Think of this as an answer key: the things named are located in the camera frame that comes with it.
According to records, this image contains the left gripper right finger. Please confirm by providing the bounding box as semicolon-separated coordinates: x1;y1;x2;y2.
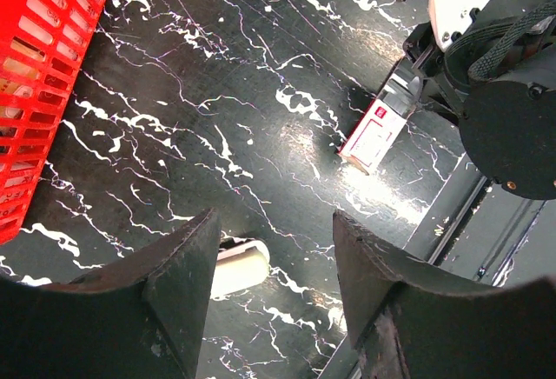
333;210;555;378

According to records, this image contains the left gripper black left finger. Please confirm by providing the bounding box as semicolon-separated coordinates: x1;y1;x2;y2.
1;209;221;378

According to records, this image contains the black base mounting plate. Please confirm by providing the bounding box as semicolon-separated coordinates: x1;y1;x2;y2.
322;156;555;378

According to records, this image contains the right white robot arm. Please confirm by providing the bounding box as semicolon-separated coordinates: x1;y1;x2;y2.
399;0;555;200

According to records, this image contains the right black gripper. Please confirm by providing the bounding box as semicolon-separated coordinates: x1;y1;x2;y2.
403;0;555;200

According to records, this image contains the beige and white stapler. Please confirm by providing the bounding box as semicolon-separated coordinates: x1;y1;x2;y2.
210;240;270;299

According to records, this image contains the red white staple box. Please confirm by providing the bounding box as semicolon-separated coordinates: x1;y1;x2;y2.
339;58;422;175

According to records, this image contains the red plastic shopping basket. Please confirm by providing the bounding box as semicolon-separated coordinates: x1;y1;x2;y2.
1;0;106;243

